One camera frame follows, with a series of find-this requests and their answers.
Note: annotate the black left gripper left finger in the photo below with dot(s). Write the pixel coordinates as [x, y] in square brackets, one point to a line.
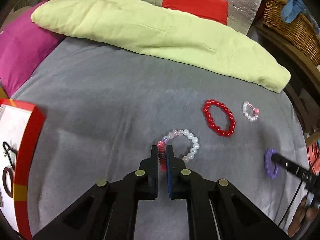
[107, 210]

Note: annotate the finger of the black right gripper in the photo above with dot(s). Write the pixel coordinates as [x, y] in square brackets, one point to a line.
[306, 176]

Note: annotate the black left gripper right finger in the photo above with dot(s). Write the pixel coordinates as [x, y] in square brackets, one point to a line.
[216, 209]

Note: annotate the dark red bangle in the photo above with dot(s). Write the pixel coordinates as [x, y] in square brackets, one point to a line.
[8, 181]

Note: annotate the red jewelry box tray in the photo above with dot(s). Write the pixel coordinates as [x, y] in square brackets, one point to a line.
[21, 125]

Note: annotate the person's right hand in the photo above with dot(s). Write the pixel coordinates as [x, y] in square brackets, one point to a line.
[300, 214]

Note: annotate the grey bed cover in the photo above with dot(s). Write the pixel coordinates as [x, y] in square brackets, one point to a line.
[105, 107]

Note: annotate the blue cloth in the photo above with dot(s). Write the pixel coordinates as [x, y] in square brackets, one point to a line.
[292, 9]

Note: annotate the light green folded blanket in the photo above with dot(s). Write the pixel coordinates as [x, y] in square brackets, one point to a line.
[146, 29]

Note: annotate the magenta pillow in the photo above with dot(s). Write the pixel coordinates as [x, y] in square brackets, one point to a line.
[24, 45]

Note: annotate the red cushion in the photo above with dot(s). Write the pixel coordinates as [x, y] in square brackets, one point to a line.
[215, 10]

